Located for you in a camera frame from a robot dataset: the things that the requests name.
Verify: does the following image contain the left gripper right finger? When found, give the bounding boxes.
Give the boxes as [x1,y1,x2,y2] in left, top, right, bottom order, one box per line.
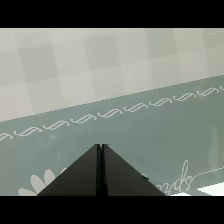
[100,143,167,197]

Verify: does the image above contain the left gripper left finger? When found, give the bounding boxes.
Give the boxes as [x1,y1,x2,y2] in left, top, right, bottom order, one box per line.
[37,143,102,197]

